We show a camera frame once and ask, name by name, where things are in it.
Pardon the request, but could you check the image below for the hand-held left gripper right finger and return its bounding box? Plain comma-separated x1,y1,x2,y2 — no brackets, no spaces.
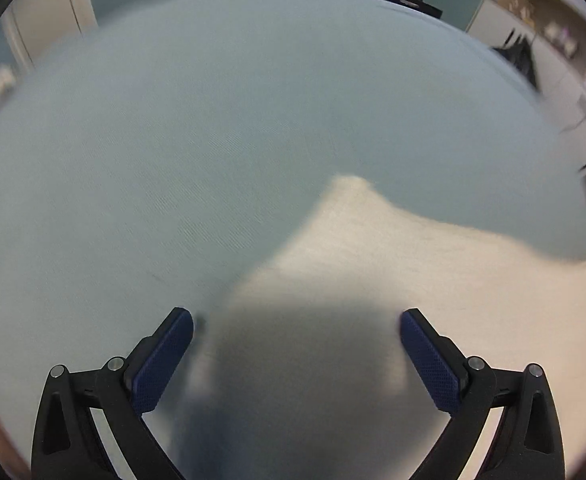
400,308,566,480

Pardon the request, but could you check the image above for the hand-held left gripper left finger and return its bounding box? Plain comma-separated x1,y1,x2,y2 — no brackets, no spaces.
32,307,194,480

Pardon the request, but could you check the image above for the white knit sweater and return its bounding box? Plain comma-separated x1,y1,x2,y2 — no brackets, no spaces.
175,174,586,480

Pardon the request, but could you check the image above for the bed with teal sheet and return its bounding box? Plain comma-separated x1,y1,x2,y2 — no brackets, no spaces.
0,0,586,480

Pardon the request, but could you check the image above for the black plastic bag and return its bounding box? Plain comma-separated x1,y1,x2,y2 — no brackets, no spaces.
492,27,544,95

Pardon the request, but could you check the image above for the tall white cabinet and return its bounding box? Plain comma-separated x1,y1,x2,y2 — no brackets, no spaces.
465,0,586,173

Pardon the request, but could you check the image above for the black and silver box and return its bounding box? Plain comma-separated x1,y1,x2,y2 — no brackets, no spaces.
371,0,444,19

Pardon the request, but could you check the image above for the white door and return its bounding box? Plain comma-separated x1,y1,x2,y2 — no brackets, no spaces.
2,0,98,72

